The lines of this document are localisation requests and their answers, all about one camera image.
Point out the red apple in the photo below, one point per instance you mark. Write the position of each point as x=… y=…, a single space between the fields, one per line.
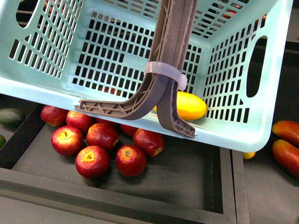
x=130 y=161
x=54 y=116
x=103 y=135
x=79 y=120
x=67 y=140
x=128 y=130
x=151 y=143
x=92 y=162
x=113 y=124

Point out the green avocado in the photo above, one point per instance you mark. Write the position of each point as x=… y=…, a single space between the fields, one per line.
x=2 y=141
x=11 y=117

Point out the red orange mango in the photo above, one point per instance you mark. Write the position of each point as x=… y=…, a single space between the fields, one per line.
x=286 y=156
x=288 y=131

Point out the light blue plastic basket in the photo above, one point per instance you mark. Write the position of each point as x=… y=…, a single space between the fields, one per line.
x=63 y=52

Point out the yellow mango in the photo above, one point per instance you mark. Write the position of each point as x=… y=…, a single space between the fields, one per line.
x=247 y=156
x=188 y=106

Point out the black fruit tray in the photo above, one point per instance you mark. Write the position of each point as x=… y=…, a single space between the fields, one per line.
x=188 y=182

